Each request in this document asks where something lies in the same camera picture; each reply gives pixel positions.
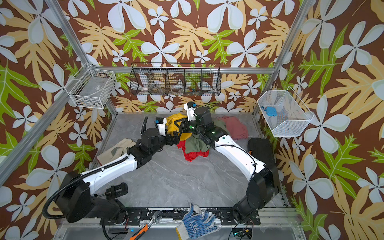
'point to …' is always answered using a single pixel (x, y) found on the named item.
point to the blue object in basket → (271, 111)
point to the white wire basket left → (92, 88)
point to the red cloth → (191, 156)
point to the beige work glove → (117, 149)
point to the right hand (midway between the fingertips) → (173, 122)
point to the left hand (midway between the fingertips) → (174, 128)
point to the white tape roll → (176, 89)
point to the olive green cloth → (196, 144)
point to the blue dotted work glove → (196, 224)
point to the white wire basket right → (292, 116)
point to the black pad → (261, 148)
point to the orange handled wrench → (155, 220)
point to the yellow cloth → (172, 127)
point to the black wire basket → (174, 79)
